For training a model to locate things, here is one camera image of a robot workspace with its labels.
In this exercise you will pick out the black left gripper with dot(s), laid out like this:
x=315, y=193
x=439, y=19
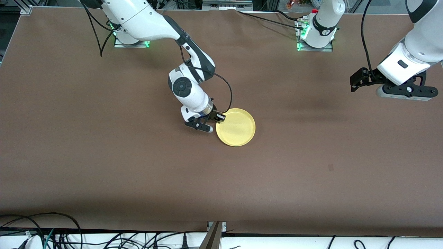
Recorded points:
x=370, y=77

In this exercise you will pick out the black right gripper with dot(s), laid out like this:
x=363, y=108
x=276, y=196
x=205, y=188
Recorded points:
x=214, y=113

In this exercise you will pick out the yellow round plate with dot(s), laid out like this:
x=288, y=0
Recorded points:
x=237, y=128

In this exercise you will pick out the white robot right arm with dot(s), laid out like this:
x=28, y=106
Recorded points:
x=138, y=20

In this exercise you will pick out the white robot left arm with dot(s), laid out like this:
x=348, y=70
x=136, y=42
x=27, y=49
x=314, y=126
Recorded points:
x=422, y=41

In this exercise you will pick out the brown table cover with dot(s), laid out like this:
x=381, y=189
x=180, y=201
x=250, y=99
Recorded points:
x=221, y=180

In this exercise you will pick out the small orange object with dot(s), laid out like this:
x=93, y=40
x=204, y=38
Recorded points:
x=290, y=4

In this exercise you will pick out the grey power strip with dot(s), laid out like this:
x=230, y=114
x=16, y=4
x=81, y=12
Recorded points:
x=226, y=5

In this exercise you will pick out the aluminium profile strut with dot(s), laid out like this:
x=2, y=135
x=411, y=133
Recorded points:
x=211, y=240

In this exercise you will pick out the white ledge board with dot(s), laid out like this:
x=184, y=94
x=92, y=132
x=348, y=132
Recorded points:
x=277, y=243

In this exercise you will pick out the aluminium corner profile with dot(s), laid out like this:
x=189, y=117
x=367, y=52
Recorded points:
x=26, y=8

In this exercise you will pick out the small metal bracket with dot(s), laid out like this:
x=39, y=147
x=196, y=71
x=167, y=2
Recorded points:
x=224, y=226

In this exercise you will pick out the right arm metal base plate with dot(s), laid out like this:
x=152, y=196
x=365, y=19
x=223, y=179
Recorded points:
x=138, y=45

